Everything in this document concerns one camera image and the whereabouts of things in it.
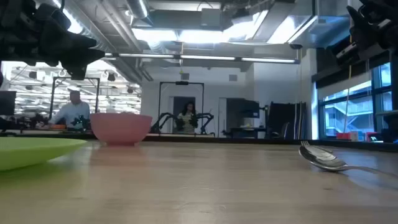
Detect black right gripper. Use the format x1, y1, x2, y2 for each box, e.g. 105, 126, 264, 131
330, 0, 398, 67

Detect black folded panels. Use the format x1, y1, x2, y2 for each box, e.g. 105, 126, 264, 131
266, 101, 307, 141

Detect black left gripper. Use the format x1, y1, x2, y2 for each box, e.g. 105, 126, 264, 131
0, 0, 106, 81

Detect black background rig frame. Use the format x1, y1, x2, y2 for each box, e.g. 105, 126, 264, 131
49, 76, 101, 123
158, 80, 205, 134

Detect seated person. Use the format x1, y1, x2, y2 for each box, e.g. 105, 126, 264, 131
46, 90, 91, 129

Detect silver metal spoon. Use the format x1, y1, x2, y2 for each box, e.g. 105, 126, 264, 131
298, 144, 398, 179

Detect long ceiling light bar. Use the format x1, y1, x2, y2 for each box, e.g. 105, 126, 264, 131
104, 52, 301, 65

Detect green plastic plate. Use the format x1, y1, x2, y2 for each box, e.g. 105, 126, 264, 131
0, 136, 88, 172

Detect standing person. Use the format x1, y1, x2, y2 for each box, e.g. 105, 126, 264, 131
176, 101, 199, 134

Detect metal fork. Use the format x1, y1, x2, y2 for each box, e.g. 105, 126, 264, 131
300, 140, 334, 154

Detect dark computer monitor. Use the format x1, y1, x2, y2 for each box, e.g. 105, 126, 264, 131
0, 90, 17, 117

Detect pink plastic bowl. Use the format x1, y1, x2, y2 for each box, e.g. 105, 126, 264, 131
89, 112, 154, 147

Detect dark desk with equipment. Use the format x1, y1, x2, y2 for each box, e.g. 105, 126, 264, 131
222, 98, 269, 139

